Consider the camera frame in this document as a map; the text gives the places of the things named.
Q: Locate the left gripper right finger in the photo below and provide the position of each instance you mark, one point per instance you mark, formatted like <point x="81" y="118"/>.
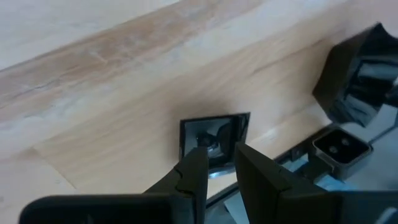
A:
<point x="267" y="193"/>

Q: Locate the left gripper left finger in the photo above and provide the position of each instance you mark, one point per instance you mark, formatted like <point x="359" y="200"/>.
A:
<point x="186" y="186"/>

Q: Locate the small black square plate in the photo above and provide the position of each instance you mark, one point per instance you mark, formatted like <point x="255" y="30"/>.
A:
<point x="211" y="130"/>

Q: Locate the black flared square bowl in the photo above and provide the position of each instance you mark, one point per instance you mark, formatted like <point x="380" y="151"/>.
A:
<point x="342" y="77"/>

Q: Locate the blue floor item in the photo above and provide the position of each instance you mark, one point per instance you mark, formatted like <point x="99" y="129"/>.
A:
<point x="329" y="186"/>

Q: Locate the black frame bracket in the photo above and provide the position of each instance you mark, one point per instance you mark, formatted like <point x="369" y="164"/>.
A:
<point x="342" y="146"/>

